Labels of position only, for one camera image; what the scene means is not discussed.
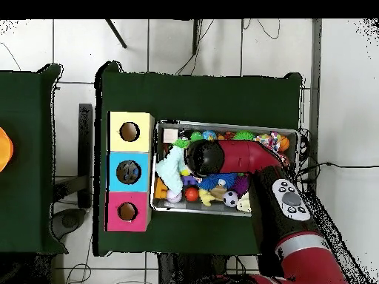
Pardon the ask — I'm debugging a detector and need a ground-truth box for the dark green tablecloth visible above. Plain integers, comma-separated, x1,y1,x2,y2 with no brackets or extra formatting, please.
0,63,69,256
93,61,303,257

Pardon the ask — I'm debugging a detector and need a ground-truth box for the large polka dot cloth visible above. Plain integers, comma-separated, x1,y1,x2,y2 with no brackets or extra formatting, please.
254,131,282,152

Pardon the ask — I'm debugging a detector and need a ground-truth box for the grey floor cable cover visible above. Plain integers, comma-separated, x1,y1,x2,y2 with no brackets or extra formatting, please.
306,18,323,190

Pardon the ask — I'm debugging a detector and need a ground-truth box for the small wooden block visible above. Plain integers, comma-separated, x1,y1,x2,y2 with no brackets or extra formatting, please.
162,128,179,143

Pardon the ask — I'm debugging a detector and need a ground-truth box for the small soccer ball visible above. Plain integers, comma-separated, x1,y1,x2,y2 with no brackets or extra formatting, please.
222,190,240,208

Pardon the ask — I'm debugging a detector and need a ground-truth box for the red orange ball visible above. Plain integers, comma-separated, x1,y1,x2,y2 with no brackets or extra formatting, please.
184,186,200,203

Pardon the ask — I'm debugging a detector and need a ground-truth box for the pale yellow knitted cloth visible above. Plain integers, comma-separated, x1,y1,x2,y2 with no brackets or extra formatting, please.
236,192,252,213

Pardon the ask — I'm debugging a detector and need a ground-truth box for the black cable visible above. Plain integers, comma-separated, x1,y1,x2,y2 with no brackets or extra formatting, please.
298,160,379,184

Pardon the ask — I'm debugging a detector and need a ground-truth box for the wire mesh bin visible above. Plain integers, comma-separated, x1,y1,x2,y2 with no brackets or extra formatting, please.
150,119,300,218

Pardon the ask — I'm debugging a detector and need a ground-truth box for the green spiky ball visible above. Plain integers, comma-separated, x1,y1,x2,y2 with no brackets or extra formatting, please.
232,130,256,141

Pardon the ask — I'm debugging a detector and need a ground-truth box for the black tripod leg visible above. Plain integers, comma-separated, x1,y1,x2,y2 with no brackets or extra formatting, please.
104,18,127,49
191,18,201,55

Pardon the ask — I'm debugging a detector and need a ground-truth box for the blue spiky ball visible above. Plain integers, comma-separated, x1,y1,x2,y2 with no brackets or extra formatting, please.
197,173,221,191

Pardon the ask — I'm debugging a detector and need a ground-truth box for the orange plastic object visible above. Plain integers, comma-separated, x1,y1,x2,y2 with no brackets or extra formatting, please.
0,126,15,173

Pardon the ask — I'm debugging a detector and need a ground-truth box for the mint green knitted cloth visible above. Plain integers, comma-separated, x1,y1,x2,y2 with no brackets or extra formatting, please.
155,145,190,196

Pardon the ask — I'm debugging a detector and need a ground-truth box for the grey plastic foot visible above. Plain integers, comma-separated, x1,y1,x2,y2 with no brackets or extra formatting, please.
50,208,87,241

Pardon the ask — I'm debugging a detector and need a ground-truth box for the wooden box with three holes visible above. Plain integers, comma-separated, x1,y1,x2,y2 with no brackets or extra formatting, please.
104,111,155,232

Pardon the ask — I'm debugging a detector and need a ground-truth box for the purple knobbly ball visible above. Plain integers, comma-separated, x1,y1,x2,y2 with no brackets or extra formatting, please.
232,175,251,195

